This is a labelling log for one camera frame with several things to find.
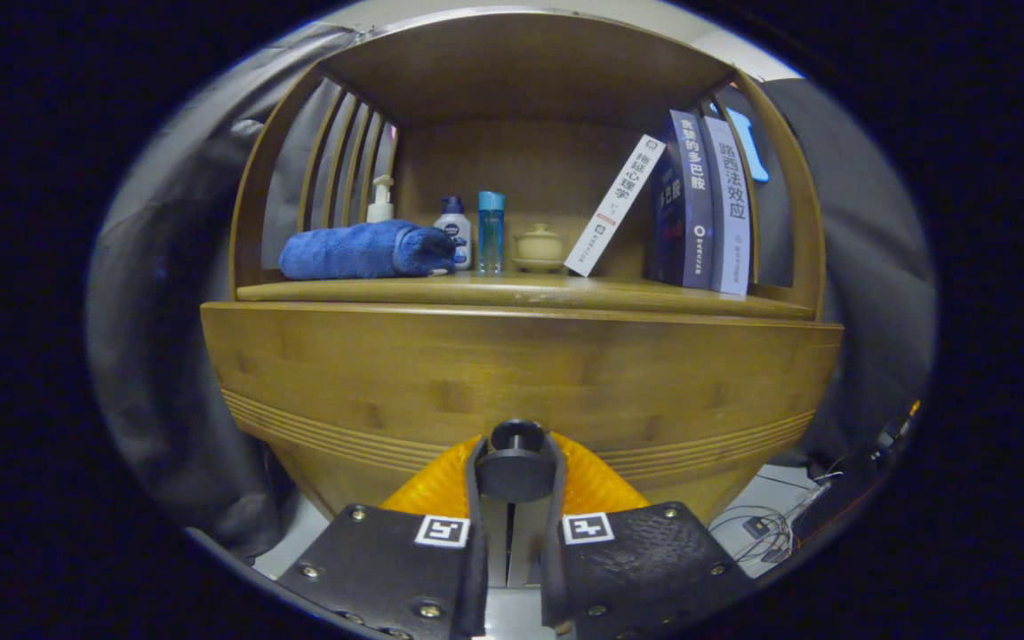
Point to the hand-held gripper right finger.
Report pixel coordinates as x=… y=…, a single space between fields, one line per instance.
x=553 y=569

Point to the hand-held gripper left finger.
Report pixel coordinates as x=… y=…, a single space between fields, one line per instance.
x=475 y=569

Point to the black drawer knob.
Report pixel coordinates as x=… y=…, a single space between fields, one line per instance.
x=516 y=462

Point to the wooden drawer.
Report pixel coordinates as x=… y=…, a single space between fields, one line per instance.
x=521 y=373

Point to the wooden countertop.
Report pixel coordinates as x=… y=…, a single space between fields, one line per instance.
x=521 y=292

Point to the wooden cabinet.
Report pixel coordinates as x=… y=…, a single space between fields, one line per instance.
x=521 y=80

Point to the beige lidded teacup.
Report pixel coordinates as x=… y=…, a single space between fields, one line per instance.
x=539 y=244

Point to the white bottle blue cap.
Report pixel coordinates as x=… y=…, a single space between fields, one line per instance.
x=459 y=236

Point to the translucent blue bottle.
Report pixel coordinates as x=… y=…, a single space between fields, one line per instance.
x=491 y=236

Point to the blue folded towel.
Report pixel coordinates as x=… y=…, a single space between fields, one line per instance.
x=352 y=251

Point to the black orange device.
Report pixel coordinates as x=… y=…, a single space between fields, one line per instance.
x=890 y=440

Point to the white book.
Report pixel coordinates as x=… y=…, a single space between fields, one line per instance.
x=614 y=209

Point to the white pump bottle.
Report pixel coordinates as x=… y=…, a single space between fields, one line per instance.
x=380 y=209

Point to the dark blue book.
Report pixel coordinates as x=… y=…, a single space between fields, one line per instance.
x=685 y=204

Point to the light purple book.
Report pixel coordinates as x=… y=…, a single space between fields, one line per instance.
x=730 y=204

